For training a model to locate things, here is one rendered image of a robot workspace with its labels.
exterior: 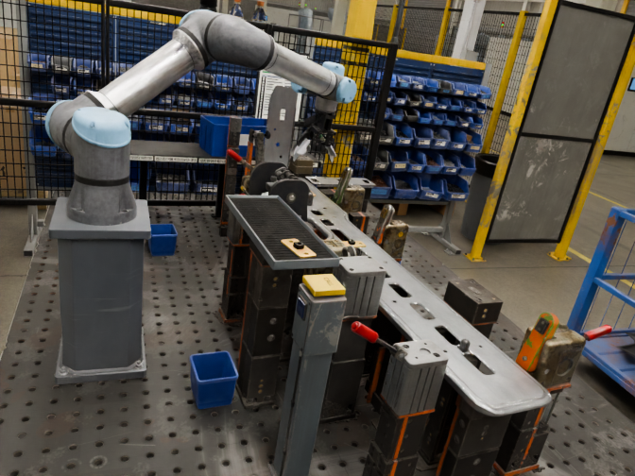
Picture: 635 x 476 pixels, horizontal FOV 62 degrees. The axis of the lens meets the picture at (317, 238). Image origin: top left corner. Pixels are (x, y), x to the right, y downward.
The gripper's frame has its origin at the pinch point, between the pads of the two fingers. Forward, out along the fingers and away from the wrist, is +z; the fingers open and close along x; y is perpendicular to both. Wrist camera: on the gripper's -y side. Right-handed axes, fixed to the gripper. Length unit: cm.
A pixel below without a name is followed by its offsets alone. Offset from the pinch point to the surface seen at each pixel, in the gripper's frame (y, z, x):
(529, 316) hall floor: -32, 116, 196
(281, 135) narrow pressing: -26.8, -0.1, -2.9
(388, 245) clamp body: 44.4, 9.2, 10.4
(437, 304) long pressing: 83, 3, 1
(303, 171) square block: -22.2, 13.1, 7.8
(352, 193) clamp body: 9.1, 8.0, 14.5
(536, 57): -131, -34, 218
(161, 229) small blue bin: -17, 37, -49
